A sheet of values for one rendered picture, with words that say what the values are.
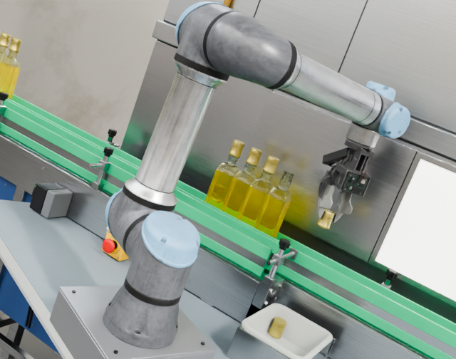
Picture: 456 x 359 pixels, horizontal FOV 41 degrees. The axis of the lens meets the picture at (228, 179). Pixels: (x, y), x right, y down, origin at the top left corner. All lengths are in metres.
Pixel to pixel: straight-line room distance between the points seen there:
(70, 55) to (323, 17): 2.42
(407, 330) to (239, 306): 0.43
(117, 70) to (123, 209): 2.95
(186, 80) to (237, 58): 0.14
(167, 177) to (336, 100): 0.37
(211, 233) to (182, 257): 0.51
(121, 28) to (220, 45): 3.03
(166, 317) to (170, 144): 0.34
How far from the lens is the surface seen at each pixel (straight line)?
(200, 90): 1.21
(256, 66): 1.11
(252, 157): 1.72
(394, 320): 1.62
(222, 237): 1.64
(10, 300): 2.17
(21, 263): 1.58
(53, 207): 1.86
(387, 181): 1.73
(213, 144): 1.96
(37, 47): 3.94
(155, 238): 1.14
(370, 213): 1.75
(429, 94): 1.75
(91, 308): 1.29
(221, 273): 1.63
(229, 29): 1.11
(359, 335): 1.63
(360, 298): 1.63
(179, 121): 1.21
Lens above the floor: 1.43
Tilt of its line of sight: 13 degrees down
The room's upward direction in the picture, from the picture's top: 21 degrees clockwise
